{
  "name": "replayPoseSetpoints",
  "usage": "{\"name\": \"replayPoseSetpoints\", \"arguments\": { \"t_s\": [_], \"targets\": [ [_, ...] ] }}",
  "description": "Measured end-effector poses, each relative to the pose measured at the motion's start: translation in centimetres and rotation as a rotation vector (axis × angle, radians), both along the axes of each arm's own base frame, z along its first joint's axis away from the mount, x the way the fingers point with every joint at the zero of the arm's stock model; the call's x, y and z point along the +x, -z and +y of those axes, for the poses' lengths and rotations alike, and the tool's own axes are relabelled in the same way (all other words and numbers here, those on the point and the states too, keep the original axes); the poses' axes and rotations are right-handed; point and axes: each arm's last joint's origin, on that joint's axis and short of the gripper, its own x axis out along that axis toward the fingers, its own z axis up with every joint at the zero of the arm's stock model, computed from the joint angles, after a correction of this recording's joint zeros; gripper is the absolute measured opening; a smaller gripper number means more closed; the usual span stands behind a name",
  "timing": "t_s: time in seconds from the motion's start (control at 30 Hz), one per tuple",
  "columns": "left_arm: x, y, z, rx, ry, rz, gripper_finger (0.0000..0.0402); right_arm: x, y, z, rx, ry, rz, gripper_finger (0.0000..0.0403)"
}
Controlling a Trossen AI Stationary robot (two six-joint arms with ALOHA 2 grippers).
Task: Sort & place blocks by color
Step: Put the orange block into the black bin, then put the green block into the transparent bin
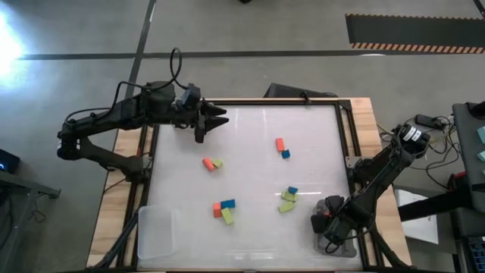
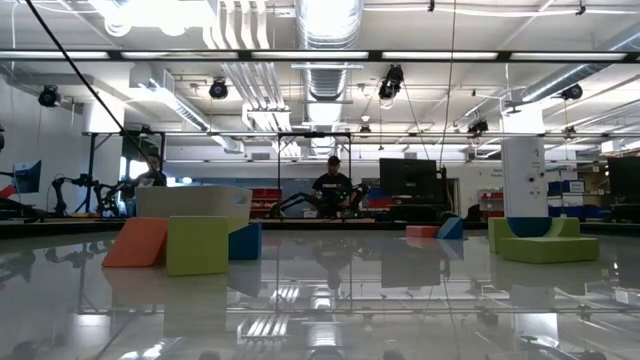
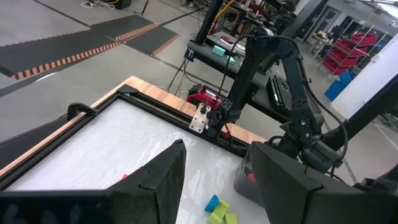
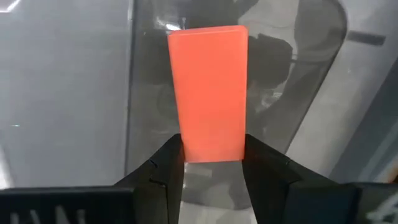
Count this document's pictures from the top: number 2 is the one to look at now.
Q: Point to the orange foam block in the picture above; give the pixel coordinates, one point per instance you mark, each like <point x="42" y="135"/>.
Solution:
<point x="135" y="242"/>
<point x="421" y="231"/>

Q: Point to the blue triangular foam block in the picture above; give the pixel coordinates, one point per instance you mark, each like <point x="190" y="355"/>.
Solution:
<point x="451" y="230"/>

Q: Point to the green arch foam block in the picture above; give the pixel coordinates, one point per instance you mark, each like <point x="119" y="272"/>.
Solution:
<point x="496" y="232"/>

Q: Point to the blue half-round foam block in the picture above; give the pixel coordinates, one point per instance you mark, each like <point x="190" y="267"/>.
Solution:
<point x="529" y="226"/>

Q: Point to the long green foam block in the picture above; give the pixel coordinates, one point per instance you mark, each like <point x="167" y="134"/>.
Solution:
<point x="550" y="250"/>

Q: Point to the person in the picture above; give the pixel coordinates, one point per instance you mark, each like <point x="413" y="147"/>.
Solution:
<point x="332" y="187"/>
<point x="150" y="177"/>

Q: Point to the red storage bin stack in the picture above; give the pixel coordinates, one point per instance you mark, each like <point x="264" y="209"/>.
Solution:
<point x="265" y="194"/>

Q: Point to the black monitor screen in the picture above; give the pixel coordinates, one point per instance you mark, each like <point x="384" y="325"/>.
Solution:
<point x="407" y="177"/>
<point x="625" y="180"/>

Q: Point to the black ceiling spotlight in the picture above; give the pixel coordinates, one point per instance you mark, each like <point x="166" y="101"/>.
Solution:
<point x="218" y="90"/>
<point x="49" y="96"/>
<point x="391" y="82"/>
<point x="571" y="92"/>
<point x="477" y="127"/>

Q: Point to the white plastic bin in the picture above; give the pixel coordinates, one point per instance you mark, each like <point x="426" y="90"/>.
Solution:
<point x="200" y="200"/>

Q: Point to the green rectangular foam block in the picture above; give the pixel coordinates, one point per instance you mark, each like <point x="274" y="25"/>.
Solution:
<point x="197" y="245"/>

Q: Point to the white pillar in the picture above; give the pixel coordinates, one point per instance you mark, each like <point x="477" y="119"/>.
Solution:
<point x="522" y="170"/>

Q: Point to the blue storage bin stack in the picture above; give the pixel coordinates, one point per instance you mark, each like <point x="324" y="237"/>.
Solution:
<point x="559" y="187"/>

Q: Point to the blue-lit monitor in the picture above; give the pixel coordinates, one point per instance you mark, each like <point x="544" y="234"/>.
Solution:
<point x="27" y="177"/>

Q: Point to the black metal table frame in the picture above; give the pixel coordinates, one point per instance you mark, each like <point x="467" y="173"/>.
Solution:
<point x="350" y="226"/>

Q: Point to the silver ventilation duct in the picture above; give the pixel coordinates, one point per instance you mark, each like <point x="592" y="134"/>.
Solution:
<point x="327" y="30"/>

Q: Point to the black overhead frame bar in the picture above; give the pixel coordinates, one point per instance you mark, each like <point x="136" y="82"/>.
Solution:
<point x="502" y="56"/>

